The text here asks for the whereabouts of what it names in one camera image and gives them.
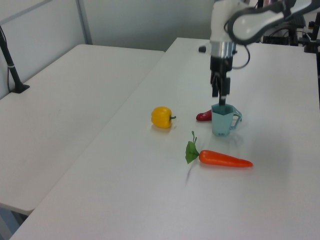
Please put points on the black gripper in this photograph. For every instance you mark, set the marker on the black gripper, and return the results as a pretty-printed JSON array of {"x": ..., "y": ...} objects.
[{"x": 221, "y": 65}]

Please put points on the light blue hexagonal mug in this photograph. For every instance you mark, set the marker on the light blue hexagonal mug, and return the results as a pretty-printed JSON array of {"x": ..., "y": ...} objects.
[{"x": 221, "y": 122}]

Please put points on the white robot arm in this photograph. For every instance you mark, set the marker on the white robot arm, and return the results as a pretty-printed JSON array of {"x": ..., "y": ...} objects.
[{"x": 247, "y": 22}]

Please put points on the red chili pepper toy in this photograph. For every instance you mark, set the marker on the red chili pepper toy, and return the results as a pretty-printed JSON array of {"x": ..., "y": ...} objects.
[{"x": 203, "y": 116}]

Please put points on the yellow bell pepper toy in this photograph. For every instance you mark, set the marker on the yellow bell pepper toy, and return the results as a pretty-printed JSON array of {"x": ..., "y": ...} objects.
[{"x": 161, "y": 117}]

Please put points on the orange carrot toy with leaves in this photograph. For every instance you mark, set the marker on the orange carrot toy with leaves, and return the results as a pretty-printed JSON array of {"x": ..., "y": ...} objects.
[{"x": 220, "y": 158}]

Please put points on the black electronics box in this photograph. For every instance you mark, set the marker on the black electronics box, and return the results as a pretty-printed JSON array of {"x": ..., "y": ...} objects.
[{"x": 280, "y": 39}]

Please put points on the black clamp stand orange knob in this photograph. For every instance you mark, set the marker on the black clamp stand orange knob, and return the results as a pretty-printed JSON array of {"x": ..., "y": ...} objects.
[{"x": 312, "y": 42}]

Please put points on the black keyboard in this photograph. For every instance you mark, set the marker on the black keyboard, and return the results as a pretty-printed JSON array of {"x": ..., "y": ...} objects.
[{"x": 300, "y": 21}]

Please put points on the grey metal partition frame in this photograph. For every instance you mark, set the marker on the grey metal partition frame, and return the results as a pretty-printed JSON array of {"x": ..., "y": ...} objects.
[{"x": 83, "y": 22}]

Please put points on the black camera pole with base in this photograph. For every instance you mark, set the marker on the black camera pole with base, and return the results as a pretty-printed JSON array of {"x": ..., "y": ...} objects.
[{"x": 11, "y": 67}]

